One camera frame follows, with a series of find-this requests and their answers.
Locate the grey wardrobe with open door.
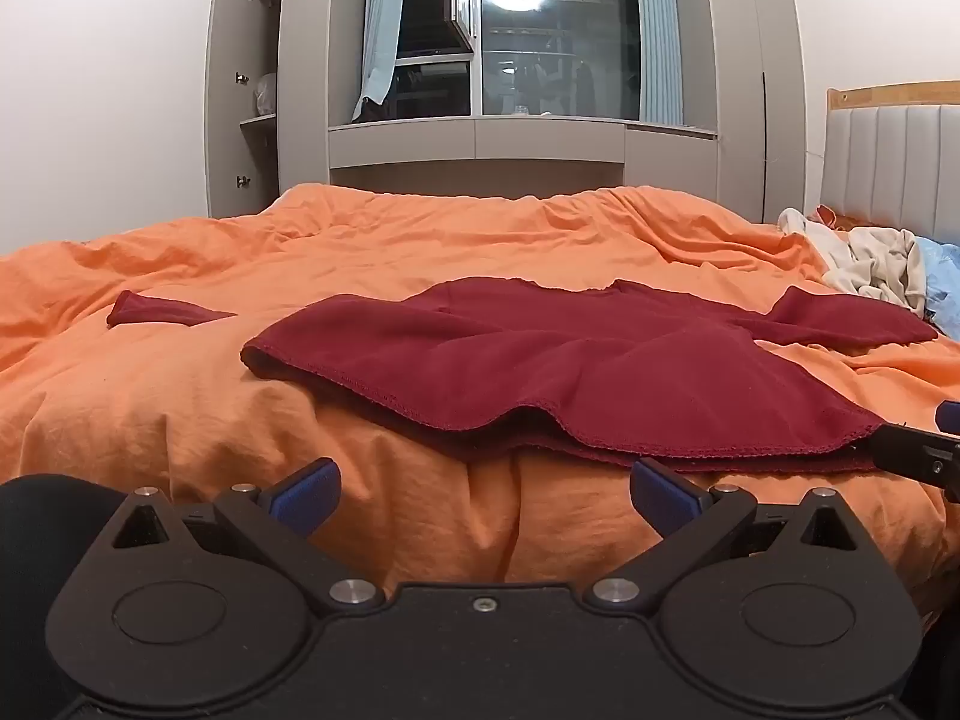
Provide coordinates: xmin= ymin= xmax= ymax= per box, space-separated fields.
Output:
xmin=205 ymin=0 xmax=368 ymax=220

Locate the grey window ledge cabinet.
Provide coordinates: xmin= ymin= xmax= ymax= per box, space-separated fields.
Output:
xmin=328 ymin=117 xmax=721 ymax=187

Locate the light blue cloth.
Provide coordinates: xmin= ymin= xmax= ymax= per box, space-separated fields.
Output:
xmin=916 ymin=236 xmax=960 ymax=338

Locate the grey padded headboard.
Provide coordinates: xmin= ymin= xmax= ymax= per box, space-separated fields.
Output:
xmin=819 ymin=81 xmax=960 ymax=248

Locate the beige clothes pile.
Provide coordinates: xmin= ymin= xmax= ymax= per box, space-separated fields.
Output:
xmin=776 ymin=208 xmax=929 ymax=314

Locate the glass window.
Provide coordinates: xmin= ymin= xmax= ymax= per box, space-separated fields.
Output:
xmin=367 ymin=0 xmax=683 ymax=125

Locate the orange bed cover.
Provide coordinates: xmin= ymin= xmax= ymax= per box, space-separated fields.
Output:
xmin=0 ymin=181 xmax=960 ymax=616

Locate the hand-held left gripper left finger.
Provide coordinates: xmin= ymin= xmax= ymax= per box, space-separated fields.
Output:
xmin=111 ymin=457 xmax=385 ymax=612

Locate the dark red shirt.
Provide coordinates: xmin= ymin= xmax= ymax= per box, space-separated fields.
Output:
xmin=106 ymin=277 xmax=940 ymax=475

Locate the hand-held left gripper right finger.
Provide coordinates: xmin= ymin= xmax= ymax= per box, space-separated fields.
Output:
xmin=583 ymin=457 xmax=863 ymax=612

